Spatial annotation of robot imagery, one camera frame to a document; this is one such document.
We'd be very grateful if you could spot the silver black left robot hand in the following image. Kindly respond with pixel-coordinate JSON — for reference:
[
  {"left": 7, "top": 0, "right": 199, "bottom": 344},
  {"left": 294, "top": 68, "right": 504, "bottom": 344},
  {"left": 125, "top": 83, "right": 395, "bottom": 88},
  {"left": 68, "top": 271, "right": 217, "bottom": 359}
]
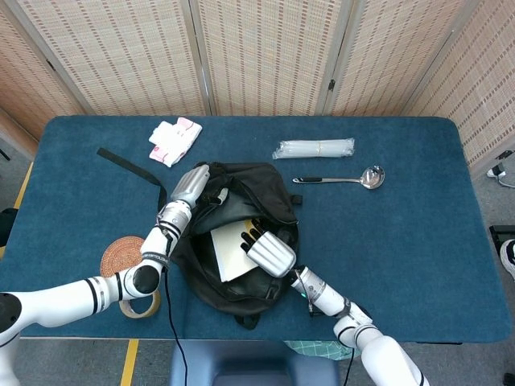
[{"left": 171, "top": 163, "right": 230, "bottom": 208}]

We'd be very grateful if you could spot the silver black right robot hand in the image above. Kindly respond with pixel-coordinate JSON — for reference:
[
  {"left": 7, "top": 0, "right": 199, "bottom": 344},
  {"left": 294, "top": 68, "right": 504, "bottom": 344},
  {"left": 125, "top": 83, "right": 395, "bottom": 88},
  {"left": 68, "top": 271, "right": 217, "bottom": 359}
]
[{"left": 240, "top": 216, "right": 298, "bottom": 278}]

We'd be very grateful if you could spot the white and yellow book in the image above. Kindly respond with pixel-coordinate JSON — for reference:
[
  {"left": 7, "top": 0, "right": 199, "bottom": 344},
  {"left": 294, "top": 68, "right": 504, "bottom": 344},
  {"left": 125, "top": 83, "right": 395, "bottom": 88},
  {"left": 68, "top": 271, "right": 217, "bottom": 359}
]
[{"left": 210, "top": 219, "right": 262, "bottom": 283}]

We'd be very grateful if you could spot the black fabric backpack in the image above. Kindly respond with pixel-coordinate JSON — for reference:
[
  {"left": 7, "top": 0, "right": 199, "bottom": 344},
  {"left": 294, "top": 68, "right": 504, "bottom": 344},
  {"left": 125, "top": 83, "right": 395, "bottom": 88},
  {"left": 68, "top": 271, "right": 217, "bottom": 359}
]
[{"left": 97, "top": 146, "right": 303, "bottom": 331}]

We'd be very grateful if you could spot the blue padded robot base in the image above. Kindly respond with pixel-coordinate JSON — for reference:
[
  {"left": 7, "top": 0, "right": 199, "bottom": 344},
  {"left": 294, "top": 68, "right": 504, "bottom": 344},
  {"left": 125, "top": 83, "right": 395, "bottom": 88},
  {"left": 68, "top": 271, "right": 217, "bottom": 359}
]
[{"left": 169, "top": 339, "right": 341, "bottom": 386}]

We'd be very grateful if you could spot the white plastic pack red print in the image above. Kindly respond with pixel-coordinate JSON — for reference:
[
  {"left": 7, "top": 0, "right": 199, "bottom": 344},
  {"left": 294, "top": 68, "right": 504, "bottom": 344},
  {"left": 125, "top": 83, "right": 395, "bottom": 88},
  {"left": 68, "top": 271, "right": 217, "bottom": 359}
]
[{"left": 148, "top": 117, "right": 204, "bottom": 169}]

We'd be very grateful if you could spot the round woven rattan coaster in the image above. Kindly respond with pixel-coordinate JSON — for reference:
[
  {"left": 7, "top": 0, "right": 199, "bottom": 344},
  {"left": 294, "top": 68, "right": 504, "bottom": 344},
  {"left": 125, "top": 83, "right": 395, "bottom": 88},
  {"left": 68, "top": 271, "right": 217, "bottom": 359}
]
[{"left": 100, "top": 236, "right": 146, "bottom": 279}]

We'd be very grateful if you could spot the green checked cloth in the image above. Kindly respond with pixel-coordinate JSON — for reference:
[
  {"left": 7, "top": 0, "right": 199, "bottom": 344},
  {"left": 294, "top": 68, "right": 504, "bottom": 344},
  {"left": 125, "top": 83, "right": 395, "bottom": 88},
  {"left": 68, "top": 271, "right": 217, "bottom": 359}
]
[{"left": 283, "top": 340, "right": 363, "bottom": 362}]

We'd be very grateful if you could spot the bundle of clear wrapped straws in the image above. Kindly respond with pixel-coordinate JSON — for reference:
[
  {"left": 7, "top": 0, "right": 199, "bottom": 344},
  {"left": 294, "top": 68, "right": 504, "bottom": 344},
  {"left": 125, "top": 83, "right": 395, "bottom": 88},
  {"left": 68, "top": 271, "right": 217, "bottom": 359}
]
[{"left": 272, "top": 138, "right": 356, "bottom": 160}]

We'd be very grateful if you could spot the yellowish packing tape roll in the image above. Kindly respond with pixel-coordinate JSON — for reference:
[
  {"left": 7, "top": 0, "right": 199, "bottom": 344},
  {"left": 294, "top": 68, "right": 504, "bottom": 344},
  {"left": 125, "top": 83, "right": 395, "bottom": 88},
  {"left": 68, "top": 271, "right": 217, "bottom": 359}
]
[{"left": 118, "top": 289, "right": 162, "bottom": 320}]

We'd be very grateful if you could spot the woven folding screen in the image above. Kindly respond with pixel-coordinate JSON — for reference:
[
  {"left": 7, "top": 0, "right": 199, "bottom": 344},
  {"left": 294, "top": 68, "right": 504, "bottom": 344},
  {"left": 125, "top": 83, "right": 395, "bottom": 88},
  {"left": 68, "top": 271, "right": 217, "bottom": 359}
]
[{"left": 0, "top": 0, "right": 515, "bottom": 170}]

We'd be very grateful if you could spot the blue felt table cover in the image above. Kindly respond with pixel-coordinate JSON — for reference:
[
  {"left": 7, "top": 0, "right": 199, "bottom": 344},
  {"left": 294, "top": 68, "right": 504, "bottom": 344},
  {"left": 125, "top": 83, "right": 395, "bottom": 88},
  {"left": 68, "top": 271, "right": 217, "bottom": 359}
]
[{"left": 0, "top": 115, "right": 513, "bottom": 343}]

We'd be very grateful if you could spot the black object on floor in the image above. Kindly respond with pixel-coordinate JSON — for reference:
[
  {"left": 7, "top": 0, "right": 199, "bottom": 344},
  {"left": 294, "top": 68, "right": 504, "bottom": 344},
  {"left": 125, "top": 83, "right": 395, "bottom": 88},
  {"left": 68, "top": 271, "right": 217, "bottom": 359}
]
[{"left": 0, "top": 207, "right": 19, "bottom": 246}]

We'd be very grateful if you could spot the black equipment base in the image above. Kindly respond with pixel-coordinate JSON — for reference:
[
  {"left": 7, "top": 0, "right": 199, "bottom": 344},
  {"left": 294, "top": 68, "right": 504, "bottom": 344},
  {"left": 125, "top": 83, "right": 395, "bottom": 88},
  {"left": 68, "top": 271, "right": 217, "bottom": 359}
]
[{"left": 488, "top": 224, "right": 515, "bottom": 247}]

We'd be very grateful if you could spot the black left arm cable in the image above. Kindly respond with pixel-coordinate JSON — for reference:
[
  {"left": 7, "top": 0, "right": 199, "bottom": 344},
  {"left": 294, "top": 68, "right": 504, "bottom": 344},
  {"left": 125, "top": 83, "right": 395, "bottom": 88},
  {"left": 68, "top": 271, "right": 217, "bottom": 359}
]
[{"left": 162, "top": 236, "right": 189, "bottom": 386}]

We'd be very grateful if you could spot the steel ladle with black handle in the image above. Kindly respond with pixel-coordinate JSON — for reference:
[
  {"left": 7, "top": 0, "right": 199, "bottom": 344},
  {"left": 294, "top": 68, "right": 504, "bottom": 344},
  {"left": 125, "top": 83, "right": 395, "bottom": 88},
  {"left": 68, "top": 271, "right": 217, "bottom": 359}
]
[{"left": 291, "top": 164, "right": 386, "bottom": 191}]

